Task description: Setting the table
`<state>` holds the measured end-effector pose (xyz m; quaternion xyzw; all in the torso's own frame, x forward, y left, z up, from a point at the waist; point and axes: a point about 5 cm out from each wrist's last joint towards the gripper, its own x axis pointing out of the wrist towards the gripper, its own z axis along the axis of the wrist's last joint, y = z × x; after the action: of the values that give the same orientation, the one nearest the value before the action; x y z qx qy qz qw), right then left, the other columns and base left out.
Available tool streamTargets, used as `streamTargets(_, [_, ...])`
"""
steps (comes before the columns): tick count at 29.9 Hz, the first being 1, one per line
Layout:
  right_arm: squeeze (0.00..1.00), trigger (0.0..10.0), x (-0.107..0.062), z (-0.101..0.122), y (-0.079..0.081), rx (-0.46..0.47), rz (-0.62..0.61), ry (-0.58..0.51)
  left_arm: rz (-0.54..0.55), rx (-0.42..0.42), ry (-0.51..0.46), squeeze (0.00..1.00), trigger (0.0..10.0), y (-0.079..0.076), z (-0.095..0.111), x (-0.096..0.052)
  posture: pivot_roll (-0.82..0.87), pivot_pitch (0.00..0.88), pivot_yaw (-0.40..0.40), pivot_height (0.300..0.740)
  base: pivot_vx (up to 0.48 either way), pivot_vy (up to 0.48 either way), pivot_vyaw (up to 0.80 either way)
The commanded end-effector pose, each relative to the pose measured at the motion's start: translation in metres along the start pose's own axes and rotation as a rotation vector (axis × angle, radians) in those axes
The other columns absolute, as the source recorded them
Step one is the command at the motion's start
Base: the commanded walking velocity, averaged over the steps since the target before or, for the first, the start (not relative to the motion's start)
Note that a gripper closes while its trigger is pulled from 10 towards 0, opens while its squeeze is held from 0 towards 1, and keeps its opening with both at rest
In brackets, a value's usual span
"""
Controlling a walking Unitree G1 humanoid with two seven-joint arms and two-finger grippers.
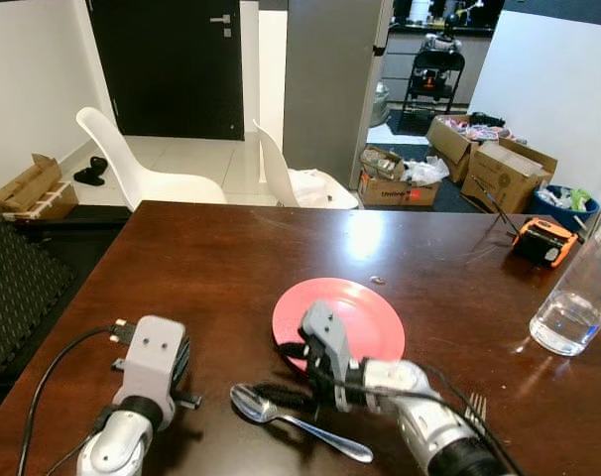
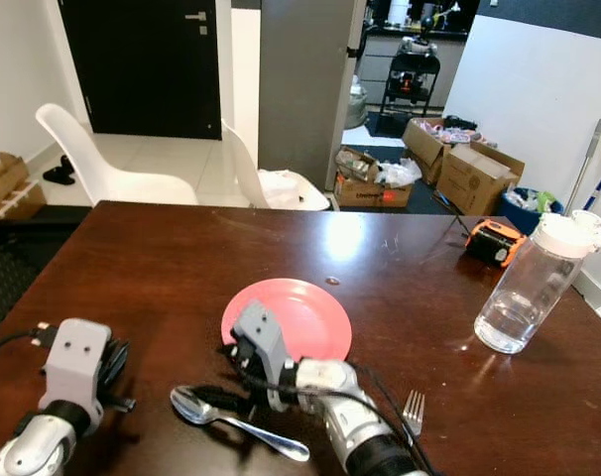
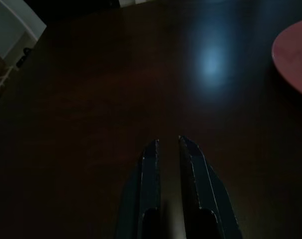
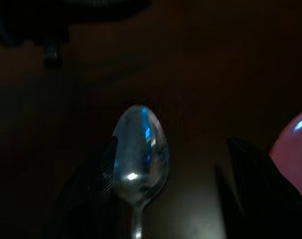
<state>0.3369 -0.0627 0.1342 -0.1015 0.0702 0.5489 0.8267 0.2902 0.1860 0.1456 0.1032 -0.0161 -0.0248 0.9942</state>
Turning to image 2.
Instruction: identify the black foam mat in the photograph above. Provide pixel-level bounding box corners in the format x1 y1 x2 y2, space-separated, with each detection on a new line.
0 242 36 340

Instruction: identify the blue bin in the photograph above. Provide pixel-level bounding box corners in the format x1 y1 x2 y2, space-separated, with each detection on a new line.
498 186 567 235

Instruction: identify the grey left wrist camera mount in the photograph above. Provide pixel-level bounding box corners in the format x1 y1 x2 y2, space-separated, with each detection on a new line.
40 318 113 408

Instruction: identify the grey open door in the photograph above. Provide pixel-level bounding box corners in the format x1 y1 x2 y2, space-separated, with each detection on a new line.
258 0 372 190

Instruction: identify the white plastic bag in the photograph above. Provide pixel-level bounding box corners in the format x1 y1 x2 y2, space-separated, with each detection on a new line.
258 168 303 207

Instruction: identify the large closed cardboard box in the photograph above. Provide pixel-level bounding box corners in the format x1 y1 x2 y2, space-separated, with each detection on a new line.
436 142 527 217

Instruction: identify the open cardboard box with clutter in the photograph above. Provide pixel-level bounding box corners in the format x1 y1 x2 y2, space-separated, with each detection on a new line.
401 116 483 185

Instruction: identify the black wheeled cart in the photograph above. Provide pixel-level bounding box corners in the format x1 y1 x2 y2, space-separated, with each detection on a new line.
379 36 443 136

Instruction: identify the black door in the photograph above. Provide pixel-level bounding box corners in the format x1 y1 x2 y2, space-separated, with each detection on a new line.
58 0 223 141

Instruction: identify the white plastic chair with bag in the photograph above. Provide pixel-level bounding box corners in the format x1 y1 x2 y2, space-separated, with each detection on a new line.
221 119 332 211

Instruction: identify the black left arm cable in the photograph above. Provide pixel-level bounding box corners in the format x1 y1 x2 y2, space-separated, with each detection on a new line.
0 327 56 360

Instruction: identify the thin black strap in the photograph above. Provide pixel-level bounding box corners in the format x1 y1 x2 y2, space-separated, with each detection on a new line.
431 187 476 238

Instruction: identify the red round plate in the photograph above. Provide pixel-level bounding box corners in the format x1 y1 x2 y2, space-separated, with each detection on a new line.
221 279 353 364

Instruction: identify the silver metal fork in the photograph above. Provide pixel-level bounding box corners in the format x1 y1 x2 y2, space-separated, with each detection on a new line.
402 390 427 439

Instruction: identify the printed cardboard box with bags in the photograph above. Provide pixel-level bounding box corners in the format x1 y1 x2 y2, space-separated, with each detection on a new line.
332 146 415 210

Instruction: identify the grey mop handle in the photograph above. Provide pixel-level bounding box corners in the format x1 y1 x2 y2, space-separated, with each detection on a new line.
565 118 601 215

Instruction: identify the clear bottle with white lid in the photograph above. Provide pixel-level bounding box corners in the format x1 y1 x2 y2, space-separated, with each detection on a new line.
474 210 601 355

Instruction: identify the black shoe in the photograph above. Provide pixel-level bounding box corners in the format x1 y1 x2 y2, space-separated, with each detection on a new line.
43 155 77 186

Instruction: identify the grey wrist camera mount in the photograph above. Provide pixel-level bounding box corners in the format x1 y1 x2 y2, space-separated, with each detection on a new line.
40 318 113 408
231 300 292 410

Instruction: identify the silver door handle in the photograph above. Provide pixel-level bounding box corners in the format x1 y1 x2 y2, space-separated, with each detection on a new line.
184 10 209 37

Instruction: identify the silver metal spoon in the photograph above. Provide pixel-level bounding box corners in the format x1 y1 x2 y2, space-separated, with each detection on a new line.
170 386 311 463

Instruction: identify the orange and black tape measure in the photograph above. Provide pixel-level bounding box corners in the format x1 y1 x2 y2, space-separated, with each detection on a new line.
465 219 530 269

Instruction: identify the small flat cardboard box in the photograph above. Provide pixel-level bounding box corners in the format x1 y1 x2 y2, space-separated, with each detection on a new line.
0 152 32 211

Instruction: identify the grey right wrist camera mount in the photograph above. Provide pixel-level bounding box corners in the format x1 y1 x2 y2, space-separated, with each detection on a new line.
231 300 292 410

